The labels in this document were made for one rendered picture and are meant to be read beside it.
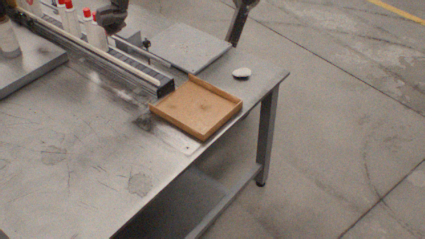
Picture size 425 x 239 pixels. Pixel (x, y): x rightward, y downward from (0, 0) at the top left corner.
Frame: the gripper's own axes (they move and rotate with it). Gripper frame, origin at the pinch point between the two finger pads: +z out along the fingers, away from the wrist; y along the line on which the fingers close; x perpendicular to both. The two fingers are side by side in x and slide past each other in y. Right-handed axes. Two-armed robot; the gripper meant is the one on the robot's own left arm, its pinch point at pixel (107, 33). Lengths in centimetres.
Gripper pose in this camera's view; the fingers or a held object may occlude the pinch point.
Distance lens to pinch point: 201.1
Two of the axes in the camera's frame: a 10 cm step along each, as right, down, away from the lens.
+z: -4.8, 2.8, 8.3
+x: 6.0, 7.9, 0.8
